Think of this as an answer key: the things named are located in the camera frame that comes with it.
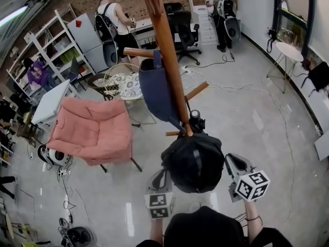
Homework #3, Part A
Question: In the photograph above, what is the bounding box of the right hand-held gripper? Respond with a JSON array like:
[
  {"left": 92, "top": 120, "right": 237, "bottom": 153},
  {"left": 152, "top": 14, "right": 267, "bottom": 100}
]
[{"left": 225, "top": 153, "right": 271, "bottom": 203}]

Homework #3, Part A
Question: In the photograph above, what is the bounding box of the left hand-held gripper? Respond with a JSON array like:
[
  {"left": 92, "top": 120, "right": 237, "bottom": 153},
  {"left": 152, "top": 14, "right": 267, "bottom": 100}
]
[{"left": 144, "top": 169, "right": 177, "bottom": 220}]

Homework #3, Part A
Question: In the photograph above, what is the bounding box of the wooden coat rack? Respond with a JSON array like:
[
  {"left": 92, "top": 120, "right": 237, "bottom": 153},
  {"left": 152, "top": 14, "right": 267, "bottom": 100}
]
[{"left": 123, "top": 0, "right": 209, "bottom": 137}]

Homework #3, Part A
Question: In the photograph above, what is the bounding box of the person's left forearm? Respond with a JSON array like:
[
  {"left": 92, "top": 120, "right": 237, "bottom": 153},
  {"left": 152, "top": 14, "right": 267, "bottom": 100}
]
[{"left": 149, "top": 217, "right": 164, "bottom": 245}]

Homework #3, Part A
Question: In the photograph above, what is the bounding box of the person's right forearm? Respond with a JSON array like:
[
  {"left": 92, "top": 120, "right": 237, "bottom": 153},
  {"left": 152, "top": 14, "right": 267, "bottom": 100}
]
[{"left": 243, "top": 199, "right": 263, "bottom": 244}]

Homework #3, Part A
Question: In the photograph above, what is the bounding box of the white metal shelf rack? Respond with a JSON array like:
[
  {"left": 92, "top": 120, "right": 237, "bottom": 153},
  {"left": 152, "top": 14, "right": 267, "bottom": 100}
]
[{"left": 6, "top": 8, "right": 96, "bottom": 100}]

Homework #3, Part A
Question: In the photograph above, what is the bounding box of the person's black top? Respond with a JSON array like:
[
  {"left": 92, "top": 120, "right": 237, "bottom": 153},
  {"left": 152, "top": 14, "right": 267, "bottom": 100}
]
[{"left": 135, "top": 205, "right": 294, "bottom": 247}]

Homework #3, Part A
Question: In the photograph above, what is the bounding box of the white board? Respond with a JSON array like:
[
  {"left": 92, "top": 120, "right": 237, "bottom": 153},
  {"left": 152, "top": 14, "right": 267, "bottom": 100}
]
[{"left": 314, "top": 131, "right": 329, "bottom": 162}]

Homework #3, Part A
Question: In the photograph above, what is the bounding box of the black rounded device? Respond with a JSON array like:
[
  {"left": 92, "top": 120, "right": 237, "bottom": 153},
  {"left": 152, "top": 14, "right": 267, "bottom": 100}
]
[{"left": 61, "top": 226, "right": 95, "bottom": 247}]

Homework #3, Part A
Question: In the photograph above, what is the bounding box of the pink cushioned armchair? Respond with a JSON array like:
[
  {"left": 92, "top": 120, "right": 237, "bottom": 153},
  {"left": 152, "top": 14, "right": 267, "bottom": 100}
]
[{"left": 46, "top": 96, "right": 143, "bottom": 174}]

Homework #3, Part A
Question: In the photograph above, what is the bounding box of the navy blue hanging bag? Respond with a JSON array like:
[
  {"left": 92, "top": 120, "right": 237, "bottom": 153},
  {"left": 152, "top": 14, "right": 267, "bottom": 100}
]
[{"left": 138, "top": 49, "right": 186, "bottom": 134}]

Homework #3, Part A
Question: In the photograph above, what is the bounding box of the white power strip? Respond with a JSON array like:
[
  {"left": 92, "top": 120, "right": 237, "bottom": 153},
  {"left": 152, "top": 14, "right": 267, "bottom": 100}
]
[{"left": 179, "top": 65, "right": 196, "bottom": 77}]

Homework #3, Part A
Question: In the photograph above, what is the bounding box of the dark round stool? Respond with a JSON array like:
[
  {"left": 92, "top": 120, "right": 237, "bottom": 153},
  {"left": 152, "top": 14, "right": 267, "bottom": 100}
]
[{"left": 86, "top": 73, "right": 114, "bottom": 101}]

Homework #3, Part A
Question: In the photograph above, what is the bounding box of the round rattan chair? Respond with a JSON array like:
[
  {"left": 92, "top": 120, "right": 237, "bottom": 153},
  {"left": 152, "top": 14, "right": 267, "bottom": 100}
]
[{"left": 102, "top": 63, "right": 157, "bottom": 126}]

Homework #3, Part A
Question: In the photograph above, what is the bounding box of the white round side table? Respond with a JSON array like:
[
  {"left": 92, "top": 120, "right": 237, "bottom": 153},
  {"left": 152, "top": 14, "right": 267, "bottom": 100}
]
[{"left": 266, "top": 42, "right": 305, "bottom": 94}]

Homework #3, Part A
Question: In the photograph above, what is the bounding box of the white folding table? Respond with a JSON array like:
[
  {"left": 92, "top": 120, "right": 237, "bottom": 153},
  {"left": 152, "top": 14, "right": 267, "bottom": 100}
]
[{"left": 30, "top": 79, "right": 71, "bottom": 129}]

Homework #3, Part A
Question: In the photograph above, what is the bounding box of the grey rounded pod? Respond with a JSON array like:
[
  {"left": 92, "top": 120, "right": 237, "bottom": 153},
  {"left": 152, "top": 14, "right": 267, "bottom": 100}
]
[
  {"left": 224, "top": 17, "right": 242, "bottom": 42},
  {"left": 102, "top": 41, "right": 119, "bottom": 68}
]

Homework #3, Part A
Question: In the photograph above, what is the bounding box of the white drawer cabinet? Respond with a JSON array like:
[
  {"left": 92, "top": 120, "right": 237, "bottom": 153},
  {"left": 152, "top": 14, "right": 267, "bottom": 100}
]
[{"left": 192, "top": 5, "right": 219, "bottom": 46}]

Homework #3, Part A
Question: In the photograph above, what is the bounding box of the dark framed window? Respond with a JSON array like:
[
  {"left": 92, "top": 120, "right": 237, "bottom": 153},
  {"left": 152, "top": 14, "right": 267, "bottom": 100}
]
[{"left": 273, "top": 0, "right": 317, "bottom": 59}]

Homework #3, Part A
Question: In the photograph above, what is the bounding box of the black office chair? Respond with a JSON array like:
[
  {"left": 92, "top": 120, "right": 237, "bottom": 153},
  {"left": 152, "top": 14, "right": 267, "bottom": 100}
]
[{"left": 163, "top": 2, "right": 203, "bottom": 66}]

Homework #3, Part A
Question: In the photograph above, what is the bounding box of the white desk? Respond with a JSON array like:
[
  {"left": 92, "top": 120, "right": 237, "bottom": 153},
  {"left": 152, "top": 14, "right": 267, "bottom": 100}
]
[{"left": 129, "top": 16, "right": 158, "bottom": 49}]

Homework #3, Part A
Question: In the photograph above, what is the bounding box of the white refrigerator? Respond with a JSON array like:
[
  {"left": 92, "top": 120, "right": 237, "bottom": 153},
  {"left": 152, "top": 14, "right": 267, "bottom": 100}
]
[{"left": 67, "top": 12, "right": 110, "bottom": 73}]

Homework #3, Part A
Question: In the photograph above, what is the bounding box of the ceiling light strip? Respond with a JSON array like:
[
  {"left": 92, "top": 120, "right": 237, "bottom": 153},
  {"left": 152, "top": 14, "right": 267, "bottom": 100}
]
[{"left": 0, "top": 5, "right": 29, "bottom": 27}]

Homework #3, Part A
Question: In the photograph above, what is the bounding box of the white floor cable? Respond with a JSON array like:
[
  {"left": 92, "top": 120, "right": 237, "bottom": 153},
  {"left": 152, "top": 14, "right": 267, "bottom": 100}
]
[{"left": 182, "top": 68, "right": 271, "bottom": 93}]

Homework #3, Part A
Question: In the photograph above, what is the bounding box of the white round cable reel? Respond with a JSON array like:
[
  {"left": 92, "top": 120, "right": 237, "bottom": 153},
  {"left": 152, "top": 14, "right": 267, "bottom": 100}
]
[{"left": 36, "top": 144, "right": 72, "bottom": 167}]

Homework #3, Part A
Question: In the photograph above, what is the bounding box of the black floor cable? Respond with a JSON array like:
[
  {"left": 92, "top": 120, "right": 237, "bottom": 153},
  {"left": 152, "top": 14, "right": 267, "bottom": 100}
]
[{"left": 185, "top": 50, "right": 236, "bottom": 69}]

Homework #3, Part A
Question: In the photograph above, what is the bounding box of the black camera with strap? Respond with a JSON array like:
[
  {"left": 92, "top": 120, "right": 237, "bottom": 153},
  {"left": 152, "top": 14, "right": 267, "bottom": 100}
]
[{"left": 266, "top": 29, "right": 279, "bottom": 54}]

